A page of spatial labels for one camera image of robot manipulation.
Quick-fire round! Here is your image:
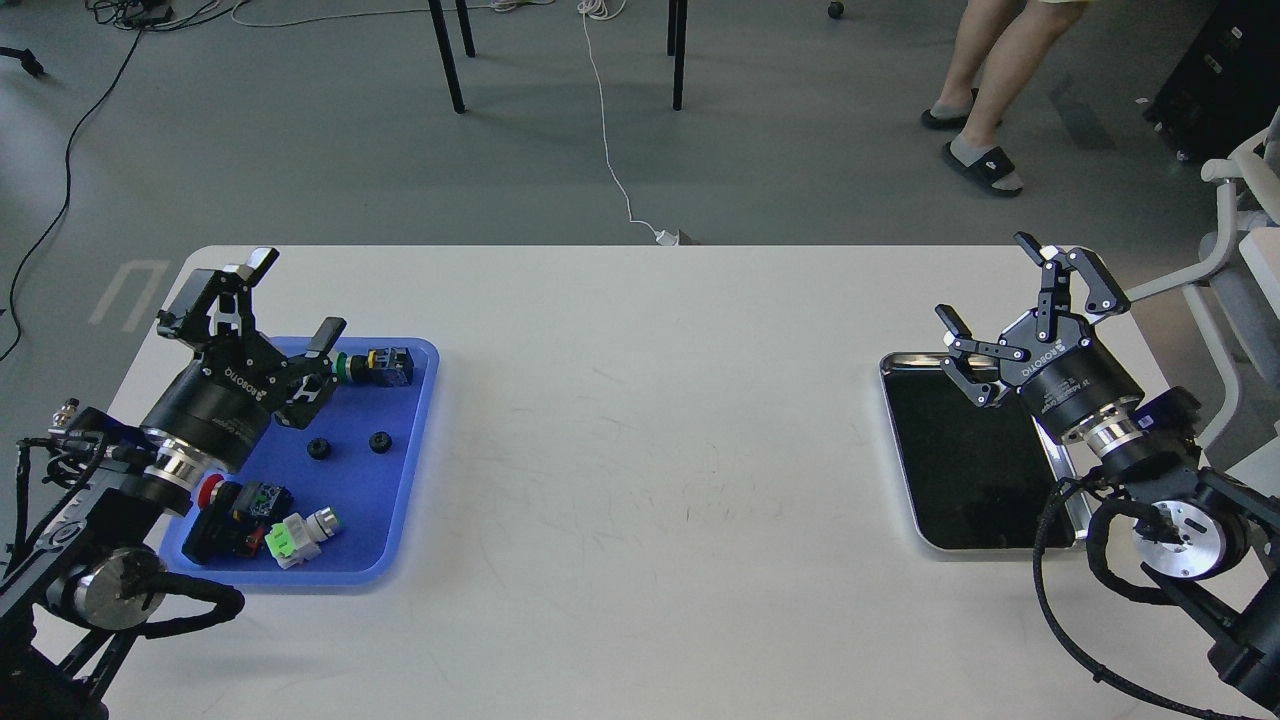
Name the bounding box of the blue plastic tray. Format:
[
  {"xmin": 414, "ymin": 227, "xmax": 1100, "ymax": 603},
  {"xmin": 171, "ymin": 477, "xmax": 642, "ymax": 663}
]
[{"xmin": 159, "ymin": 337, "xmax": 439, "ymax": 593}]

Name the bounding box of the red emergency stop button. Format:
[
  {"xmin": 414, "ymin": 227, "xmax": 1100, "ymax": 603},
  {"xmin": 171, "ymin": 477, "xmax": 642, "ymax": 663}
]
[{"xmin": 180, "ymin": 473, "xmax": 294, "ymax": 565}]

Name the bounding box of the white green selector switch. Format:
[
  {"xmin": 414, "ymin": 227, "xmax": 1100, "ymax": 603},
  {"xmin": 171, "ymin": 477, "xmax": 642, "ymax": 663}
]
[{"xmin": 264, "ymin": 507, "xmax": 343, "ymax": 569}]

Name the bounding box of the silver metal tray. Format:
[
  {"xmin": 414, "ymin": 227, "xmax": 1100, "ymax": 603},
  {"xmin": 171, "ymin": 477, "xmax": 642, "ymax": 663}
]
[{"xmin": 878, "ymin": 352, "xmax": 1076, "ymax": 557}]

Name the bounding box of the black table leg right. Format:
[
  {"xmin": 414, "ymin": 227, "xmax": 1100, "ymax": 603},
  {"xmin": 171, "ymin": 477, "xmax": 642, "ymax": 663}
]
[{"xmin": 666, "ymin": 0, "xmax": 689, "ymax": 111}]

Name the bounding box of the black slipper near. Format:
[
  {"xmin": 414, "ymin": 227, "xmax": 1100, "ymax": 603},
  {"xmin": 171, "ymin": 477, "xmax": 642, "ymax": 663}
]
[{"xmin": 941, "ymin": 138, "xmax": 1024, "ymax": 199}]

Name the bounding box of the black table leg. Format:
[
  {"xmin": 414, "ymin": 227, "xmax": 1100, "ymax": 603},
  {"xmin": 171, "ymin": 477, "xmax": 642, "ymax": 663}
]
[
  {"xmin": 666, "ymin": 0, "xmax": 689, "ymax": 111},
  {"xmin": 428, "ymin": 0, "xmax": 477, "ymax": 114}
]

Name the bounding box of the person leg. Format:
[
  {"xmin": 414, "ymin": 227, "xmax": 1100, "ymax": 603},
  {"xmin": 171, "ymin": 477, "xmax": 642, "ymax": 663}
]
[
  {"xmin": 934, "ymin": 1, "xmax": 1039, "ymax": 123},
  {"xmin": 936, "ymin": 1, "xmax": 1092, "ymax": 163}
]

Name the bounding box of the black cable on floor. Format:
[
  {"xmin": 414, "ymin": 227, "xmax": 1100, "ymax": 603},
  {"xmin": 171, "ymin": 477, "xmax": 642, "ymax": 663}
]
[{"xmin": 0, "ymin": 0, "xmax": 236, "ymax": 363}]

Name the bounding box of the person leg near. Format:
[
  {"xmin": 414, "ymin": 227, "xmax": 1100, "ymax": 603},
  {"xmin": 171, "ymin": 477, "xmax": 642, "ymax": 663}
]
[{"xmin": 936, "ymin": 1, "xmax": 1092, "ymax": 163}]

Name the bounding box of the black Robotiq image right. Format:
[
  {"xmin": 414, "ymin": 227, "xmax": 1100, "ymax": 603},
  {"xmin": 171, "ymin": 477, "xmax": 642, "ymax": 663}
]
[{"xmin": 934, "ymin": 232, "xmax": 1146, "ymax": 446}]

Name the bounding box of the black table leg left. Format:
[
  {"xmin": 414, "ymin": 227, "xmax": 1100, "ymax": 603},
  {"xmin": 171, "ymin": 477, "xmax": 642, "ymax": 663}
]
[{"xmin": 428, "ymin": 0, "xmax": 477, "ymax": 114}]

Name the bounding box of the white cable on floor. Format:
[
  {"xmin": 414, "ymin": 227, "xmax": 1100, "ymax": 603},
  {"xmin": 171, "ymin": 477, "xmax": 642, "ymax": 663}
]
[{"xmin": 490, "ymin": 0, "xmax": 669, "ymax": 241}]

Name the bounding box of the person leg far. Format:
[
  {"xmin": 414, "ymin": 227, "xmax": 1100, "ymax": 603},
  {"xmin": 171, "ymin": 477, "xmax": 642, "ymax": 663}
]
[{"xmin": 934, "ymin": 1, "xmax": 1039, "ymax": 123}]

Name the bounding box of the black slipper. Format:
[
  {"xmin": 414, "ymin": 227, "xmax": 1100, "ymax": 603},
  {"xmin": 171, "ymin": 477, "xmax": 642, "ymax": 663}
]
[
  {"xmin": 941, "ymin": 138, "xmax": 1024, "ymax": 199},
  {"xmin": 919, "ymin": 87, "xmax": 982, "ymax": 131}
]

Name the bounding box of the black Robotiq image left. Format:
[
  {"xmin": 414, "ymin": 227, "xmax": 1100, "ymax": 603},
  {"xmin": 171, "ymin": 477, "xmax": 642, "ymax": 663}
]
[{"xmin": 141, "ymin": 247, "xmax": 347, "ymax": 473}]

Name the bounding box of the black slipper far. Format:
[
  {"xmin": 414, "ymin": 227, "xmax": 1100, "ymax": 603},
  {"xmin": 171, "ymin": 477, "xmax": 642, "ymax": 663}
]
[{"xmin": 919, "ymin": 87, "xmax": 982, "ymax": 131}]

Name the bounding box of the black equipment case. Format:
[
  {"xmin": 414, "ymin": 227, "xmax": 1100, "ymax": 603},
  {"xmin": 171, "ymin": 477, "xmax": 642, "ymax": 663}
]
[{"xmin": 1143, "ymin": 1, "xmax": 1279, "ymax": 161}]

